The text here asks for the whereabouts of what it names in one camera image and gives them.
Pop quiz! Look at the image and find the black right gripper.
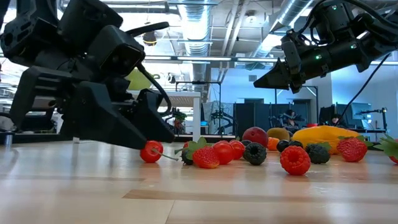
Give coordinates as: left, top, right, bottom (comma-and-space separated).
252, 29, 330, 95

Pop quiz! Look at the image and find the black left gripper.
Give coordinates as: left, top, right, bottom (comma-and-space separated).
9, 64, 148, 151

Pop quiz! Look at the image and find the red cherry with green stem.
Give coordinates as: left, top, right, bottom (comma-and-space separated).
139, 139, 180, 164

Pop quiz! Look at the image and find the dark red plum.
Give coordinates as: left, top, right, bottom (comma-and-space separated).
241, 126, 269, 148

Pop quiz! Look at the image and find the red strawberry with long stem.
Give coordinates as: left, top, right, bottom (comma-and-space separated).
174, 136, 221, 170

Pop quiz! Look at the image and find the white perforated shelf riser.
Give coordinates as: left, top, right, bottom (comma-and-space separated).
129, 90, 202, 147

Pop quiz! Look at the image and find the green colander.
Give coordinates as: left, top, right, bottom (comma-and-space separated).
126, 68, 161, 91

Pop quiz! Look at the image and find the black partition panel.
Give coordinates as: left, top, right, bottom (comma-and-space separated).
233, 102, 312, 139

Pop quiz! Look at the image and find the brown kiwi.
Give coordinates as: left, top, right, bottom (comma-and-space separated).
266, 127, 292, 142

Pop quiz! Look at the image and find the orange yellow mango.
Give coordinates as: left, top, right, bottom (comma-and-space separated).
291, 124, 361, 156

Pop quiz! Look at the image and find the long ceiling light strip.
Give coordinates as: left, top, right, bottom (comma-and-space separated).
144, 55, 282, 65

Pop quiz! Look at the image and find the blackberry with green leaf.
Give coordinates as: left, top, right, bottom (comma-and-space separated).
304, 141, 333, 165

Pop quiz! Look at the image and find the computer monitor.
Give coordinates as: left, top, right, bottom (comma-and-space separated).
350, 102, 373, 121

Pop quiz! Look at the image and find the red strawberry with green leaves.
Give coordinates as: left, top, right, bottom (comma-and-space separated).
373, 133, 398, 165
336, 134, 374, 163

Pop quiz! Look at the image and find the black aluminium table frame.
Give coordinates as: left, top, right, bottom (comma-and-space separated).
12, 133, 237, 144

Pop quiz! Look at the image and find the silver ventilation duct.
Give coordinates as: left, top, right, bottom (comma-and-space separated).
245, 0, 315, 68
177, 0, 216, 86

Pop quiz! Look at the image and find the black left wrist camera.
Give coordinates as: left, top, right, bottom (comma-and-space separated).
88, 24, 146, 78

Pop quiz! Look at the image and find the black hanging cable reel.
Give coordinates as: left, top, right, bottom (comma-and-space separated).
142, 30, 158, 47

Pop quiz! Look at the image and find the black camera cable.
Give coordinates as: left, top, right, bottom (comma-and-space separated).
337, 52, 392, 126
125, 21, 173, 118

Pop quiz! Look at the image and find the silver metal post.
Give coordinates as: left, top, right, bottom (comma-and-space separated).
2, 132, 14, 147

